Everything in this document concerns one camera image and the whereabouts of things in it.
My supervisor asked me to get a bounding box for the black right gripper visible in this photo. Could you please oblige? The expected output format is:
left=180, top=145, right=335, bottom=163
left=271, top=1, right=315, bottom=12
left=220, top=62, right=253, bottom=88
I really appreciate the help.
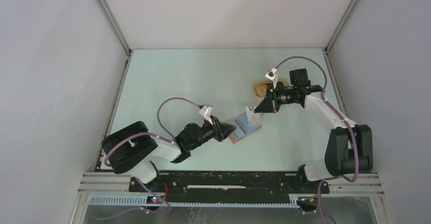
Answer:
left=254, top=84, right=297, bottom=113

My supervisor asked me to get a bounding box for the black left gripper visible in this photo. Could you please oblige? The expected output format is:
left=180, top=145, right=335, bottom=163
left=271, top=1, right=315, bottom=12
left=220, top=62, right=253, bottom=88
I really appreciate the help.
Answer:
left=188, top=114, right=236, bottom=150

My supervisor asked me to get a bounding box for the orange leather card holder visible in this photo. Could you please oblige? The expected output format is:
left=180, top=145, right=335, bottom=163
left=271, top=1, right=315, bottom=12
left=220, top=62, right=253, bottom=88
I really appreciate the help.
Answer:
left=227, top=112, right=262, bottom=144

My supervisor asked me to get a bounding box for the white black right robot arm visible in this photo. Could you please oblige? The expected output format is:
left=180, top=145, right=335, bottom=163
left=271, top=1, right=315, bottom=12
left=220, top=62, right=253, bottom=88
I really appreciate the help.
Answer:
left=254, top=68, right=373, bottom=193

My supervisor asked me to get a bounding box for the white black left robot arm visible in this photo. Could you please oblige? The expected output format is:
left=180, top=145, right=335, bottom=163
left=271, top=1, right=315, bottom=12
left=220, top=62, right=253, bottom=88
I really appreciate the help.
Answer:
left=101, top=116, right=236, bottom=192

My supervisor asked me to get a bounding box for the beige oval tray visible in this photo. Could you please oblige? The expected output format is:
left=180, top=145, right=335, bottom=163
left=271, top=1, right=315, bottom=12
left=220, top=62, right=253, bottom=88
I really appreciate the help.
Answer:
left=252, top=79, right=273, bottom=102

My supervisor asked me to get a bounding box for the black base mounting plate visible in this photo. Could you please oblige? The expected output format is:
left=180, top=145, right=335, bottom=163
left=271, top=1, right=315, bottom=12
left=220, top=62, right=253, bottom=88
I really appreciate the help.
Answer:
left=148, top=171, right=329, bottom=203

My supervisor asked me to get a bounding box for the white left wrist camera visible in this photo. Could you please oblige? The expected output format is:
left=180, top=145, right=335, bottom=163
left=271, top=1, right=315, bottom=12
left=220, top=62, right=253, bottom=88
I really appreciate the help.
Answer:
left=199, top=104, right=213, bottom=125

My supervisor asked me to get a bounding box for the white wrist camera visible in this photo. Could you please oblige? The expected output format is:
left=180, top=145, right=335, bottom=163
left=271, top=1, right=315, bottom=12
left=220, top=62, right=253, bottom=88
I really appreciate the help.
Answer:
left=265, top=68, right=279, bottom=87
left=199, top=104, right=213, bottom=125

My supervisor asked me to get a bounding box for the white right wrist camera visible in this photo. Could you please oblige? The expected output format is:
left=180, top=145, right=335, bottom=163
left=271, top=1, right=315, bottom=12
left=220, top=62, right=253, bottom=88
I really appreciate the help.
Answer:
left=265, top=68, right=279, bottom=87

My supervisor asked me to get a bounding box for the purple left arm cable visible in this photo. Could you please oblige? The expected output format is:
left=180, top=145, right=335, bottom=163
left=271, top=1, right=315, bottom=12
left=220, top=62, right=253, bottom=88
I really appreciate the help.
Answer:
left=103, top=97, right=203, bottom=168

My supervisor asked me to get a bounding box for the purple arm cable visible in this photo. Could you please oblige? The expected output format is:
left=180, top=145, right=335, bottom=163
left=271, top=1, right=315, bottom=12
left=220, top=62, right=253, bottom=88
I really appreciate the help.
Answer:
left=103, top=97, right=203, bottom=168
left=274, top=56, right=360, bottom=224

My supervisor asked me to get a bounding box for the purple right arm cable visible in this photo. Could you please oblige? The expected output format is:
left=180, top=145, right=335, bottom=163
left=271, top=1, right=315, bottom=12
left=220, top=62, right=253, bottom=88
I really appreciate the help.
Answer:
left=274, top=56, right=360, bottom=224

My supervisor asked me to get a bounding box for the white cable duct strip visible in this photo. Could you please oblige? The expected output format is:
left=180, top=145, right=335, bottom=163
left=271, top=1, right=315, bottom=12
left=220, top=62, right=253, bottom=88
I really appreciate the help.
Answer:
left=87, top=195, right=299, bottom=208

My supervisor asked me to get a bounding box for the aluminium frame rail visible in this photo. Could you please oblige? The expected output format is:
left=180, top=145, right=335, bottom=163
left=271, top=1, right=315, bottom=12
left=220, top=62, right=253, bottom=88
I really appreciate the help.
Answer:
left=85, top=0, right=132, bottom=56

